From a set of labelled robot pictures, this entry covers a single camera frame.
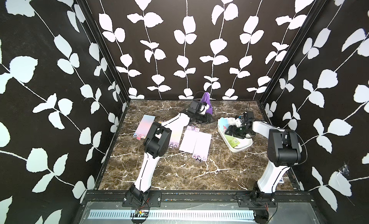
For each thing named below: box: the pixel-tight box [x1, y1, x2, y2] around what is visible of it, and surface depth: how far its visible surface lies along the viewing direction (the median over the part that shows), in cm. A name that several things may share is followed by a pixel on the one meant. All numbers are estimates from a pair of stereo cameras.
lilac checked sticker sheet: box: [178, 125, 200, 154], surface depth 100 cm
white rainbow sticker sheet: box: [224, 134, 241, 149], surface depth 97 cm
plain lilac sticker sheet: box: [192, 131, 212, 162], surface depth 97 cm
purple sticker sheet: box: [168, 128, 185, 150], surface depth 97 cm
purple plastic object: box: [200, 91, 213, 115], surface depth 103 cm
